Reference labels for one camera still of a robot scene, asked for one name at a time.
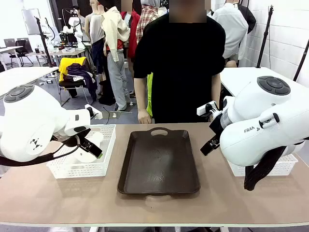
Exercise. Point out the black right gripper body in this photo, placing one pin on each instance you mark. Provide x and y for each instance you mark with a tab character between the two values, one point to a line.
216	124

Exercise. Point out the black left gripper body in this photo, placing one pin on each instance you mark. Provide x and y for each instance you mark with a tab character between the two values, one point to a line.
74	140

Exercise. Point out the white plastic conical flask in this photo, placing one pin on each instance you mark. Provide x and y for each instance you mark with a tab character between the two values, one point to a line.
84	157

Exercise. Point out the person's right forearm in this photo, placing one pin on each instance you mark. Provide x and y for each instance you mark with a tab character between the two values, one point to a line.
141	96

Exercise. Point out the person's left forearm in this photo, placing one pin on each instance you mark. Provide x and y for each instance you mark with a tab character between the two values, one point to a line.
215	89

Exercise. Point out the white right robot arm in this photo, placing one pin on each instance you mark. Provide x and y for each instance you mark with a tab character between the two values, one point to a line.
253	135

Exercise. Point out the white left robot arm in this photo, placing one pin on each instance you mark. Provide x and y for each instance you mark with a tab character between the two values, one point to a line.
31	120

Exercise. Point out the person's right hand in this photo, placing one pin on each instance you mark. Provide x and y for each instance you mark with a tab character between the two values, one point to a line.
144	117

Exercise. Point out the white perforated plastic basket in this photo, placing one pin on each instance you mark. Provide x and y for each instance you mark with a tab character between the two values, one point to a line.
79	170
285	166

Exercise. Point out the dark brown plastic tray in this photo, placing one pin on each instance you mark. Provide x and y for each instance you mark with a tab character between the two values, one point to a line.
157	164

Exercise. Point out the white table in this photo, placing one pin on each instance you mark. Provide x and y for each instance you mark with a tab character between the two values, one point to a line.
21	75
246	77

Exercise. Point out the person in black t-shirt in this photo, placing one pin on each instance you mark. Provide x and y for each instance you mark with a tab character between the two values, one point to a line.
178	72

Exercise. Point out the dark purple clothing pile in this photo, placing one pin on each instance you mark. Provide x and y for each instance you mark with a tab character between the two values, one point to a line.
82	75

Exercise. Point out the neon yellow garment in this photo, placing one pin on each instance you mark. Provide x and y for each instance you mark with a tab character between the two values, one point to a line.
150	96

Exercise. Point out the yellow cloth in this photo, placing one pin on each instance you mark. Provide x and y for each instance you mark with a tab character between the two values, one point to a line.
70	61

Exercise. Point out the cluttered background desk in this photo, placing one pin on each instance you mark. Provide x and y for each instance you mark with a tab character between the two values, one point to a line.
62	52

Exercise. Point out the mannequin with white shirt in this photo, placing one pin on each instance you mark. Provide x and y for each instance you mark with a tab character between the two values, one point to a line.
231	26

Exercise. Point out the black tripod stand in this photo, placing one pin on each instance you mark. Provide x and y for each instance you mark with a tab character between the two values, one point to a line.
265	36
44	43

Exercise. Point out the black office chair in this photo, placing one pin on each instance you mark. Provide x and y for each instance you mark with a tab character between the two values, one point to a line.
21	49

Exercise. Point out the black slanted stand pole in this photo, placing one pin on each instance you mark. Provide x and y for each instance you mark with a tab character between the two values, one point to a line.
301	60

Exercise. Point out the mannequin with white tank top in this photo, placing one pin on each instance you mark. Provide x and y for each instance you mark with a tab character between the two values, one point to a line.
96	31

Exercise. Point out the hanging black garment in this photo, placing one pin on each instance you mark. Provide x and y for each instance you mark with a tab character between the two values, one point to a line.
248	17

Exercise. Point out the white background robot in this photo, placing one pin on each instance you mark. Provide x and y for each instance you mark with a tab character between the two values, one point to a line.
73	21

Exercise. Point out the mannequin with red garment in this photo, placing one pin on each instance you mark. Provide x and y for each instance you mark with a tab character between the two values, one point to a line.
134	36

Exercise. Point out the mannequin with beige jacket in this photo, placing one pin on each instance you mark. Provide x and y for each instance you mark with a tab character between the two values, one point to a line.
113	26

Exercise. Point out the mannequin with plaid shirt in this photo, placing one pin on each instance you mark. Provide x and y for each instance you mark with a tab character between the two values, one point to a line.
147	19

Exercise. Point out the whiteboard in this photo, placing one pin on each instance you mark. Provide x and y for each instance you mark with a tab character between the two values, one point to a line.
31	21

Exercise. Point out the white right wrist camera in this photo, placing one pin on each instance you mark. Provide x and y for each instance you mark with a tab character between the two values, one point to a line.
205	108

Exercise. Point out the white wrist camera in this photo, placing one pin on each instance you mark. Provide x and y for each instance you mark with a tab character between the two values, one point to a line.
205	108
96	113

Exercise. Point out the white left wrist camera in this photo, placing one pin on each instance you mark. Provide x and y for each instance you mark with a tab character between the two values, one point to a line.
96	113

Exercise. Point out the metal frame chair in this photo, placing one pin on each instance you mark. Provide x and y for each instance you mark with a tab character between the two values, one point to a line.
72	84

